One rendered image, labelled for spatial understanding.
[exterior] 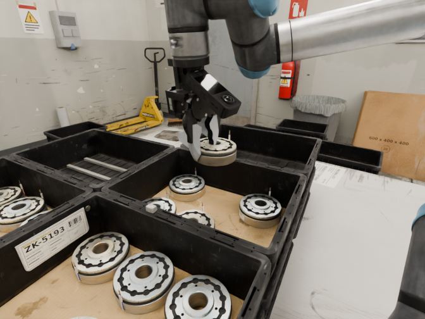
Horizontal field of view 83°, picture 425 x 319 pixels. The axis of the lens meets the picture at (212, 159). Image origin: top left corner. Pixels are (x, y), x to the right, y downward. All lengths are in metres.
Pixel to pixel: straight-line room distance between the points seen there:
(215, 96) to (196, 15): 0.13
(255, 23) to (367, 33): 0.20
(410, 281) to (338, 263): 0.36
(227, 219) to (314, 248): 0.28
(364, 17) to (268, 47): 0.16
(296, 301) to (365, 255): 0.27
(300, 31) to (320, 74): 2.83
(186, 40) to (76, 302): 0.48
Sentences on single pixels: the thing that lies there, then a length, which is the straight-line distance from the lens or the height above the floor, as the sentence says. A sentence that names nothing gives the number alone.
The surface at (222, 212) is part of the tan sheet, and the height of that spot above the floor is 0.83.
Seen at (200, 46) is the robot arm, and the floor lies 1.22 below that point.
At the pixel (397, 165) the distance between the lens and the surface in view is 3.18.
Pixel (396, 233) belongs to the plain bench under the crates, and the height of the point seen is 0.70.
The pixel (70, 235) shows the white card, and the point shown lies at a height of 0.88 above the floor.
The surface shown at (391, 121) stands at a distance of 3.15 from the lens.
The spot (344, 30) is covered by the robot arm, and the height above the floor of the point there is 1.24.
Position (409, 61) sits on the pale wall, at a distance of 3.26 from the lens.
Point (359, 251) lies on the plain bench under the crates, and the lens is 0.83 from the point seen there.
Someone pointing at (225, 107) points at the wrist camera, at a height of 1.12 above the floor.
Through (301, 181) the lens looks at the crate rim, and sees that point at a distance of 0.61.
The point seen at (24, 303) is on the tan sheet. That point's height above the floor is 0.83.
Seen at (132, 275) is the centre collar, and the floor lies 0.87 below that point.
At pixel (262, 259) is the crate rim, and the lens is 0.40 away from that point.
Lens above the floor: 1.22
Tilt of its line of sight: 25 degrees down
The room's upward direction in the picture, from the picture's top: straight up
